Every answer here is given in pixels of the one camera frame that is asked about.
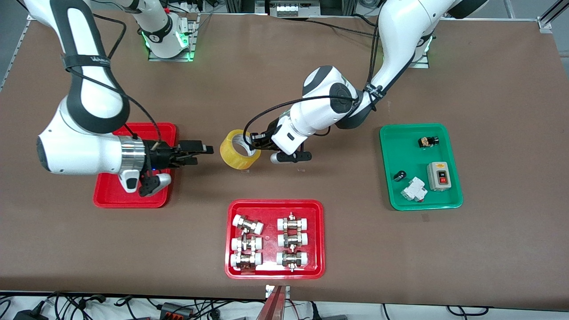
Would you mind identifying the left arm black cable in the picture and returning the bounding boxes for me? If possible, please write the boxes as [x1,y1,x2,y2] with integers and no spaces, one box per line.
[242,16,387,143]

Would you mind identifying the grey push-button switch box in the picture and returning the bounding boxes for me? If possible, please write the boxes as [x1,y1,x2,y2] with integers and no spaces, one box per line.
[426,161,456,192]

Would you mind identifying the black power adapter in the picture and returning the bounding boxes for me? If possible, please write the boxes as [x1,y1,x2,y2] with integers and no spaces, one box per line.
[12,309,48,320]

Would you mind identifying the black floor plug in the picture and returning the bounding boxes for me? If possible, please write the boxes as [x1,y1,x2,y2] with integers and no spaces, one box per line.
[309,301,348,320]

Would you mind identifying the black orange connector box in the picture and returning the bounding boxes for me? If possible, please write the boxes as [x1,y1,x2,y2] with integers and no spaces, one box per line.
[159,302,195,319]

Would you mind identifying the silver metal bracket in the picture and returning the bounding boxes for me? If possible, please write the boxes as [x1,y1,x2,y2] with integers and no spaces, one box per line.
[265,284,290,299]

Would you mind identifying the right arm black strap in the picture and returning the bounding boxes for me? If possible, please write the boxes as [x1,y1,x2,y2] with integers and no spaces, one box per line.
[61,53,112,72]

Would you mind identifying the yellow packing tape roll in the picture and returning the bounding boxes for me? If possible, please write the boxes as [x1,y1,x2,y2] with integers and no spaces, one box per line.
[220,129,262,171]

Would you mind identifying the aluminium frame rail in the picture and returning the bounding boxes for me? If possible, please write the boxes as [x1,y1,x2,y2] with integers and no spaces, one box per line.
[0,15,34,89]
[538,0,569,32]

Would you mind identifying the red plastic fittings tray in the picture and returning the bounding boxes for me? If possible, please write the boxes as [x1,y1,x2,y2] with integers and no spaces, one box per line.
[224,199,325,280]

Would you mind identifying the plain red plastic tray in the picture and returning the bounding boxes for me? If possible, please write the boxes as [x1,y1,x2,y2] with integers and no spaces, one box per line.
[92,122,177,208]

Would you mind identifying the reddish metal bar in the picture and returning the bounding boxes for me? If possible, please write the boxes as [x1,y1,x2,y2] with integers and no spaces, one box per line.
[256,286,285,320]

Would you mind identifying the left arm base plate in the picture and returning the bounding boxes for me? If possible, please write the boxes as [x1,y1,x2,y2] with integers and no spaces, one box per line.
[409,44,430,68]

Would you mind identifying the white-capped brass pipe fitting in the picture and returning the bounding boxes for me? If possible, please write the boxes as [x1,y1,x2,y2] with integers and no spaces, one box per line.
[277,213,310,232]
[277,231,309,248]
[231,236,263,252]
[232,214,264,235]
[276,250,309,272]
[230,252,263,271]

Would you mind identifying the green plastic tray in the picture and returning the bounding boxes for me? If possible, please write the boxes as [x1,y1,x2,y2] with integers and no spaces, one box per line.
[379,123,464,211]

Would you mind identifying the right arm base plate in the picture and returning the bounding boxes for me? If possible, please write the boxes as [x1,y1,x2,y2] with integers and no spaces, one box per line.
[148,13,198,62]

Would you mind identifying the white circuit breaker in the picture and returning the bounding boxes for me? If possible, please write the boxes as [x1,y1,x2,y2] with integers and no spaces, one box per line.
[400,176,429,203]

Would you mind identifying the black cable with plug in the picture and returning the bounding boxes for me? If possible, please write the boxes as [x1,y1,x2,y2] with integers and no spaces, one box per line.
[47,291,107,314]

